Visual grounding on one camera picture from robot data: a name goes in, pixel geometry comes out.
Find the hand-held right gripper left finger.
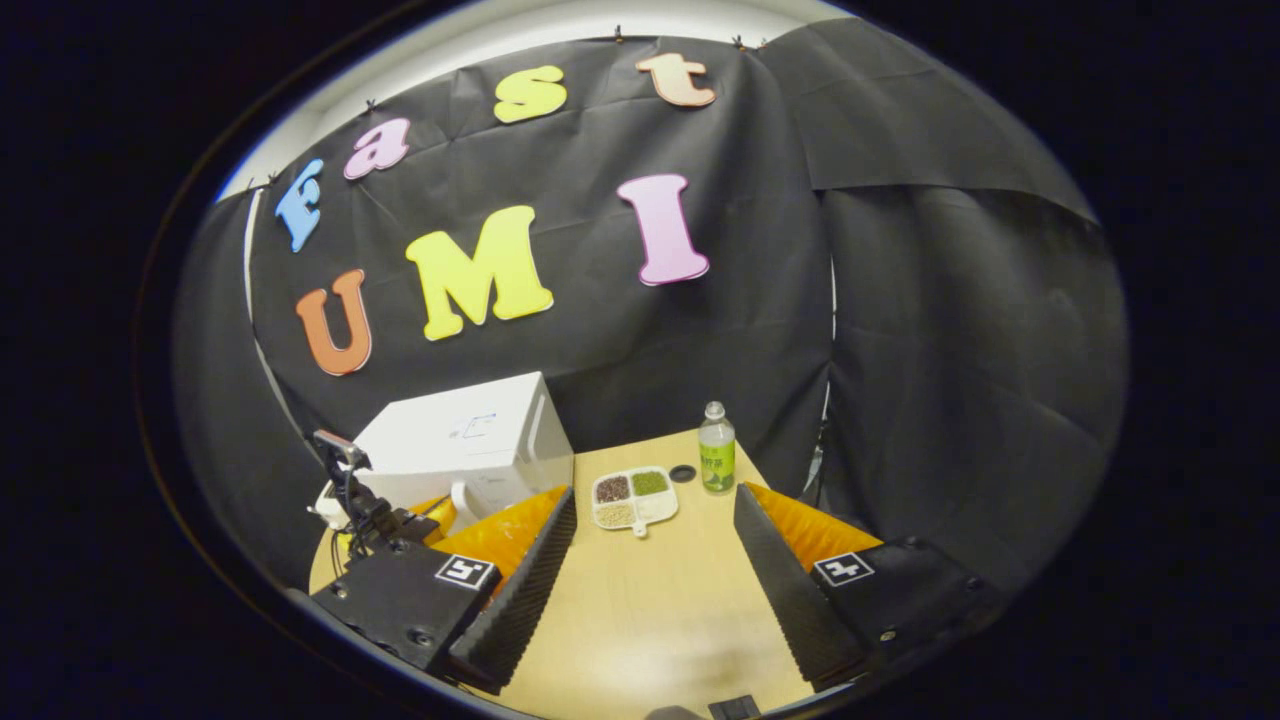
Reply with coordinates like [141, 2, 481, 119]
[310, 486, 579, 696]

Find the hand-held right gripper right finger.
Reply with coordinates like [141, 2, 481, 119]
[733, 484, 1006, 696]

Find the white microwave oven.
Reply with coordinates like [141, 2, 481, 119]
[352, 372, 576, 531]

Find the green label drink bottle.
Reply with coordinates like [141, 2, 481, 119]
[698, 401, 737, 494]

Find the white divided tray with grains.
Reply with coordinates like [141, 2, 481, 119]
[591, 466, 680, 538]

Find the black backdrop cloth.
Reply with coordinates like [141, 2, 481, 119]
[170, 18, 1131, 601]

